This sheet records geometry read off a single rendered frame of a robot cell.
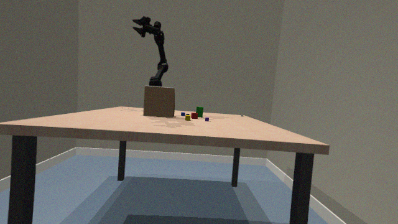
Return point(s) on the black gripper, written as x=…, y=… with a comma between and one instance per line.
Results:
x=146, y=28

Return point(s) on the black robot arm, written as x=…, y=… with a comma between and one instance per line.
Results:
x=159, y=40

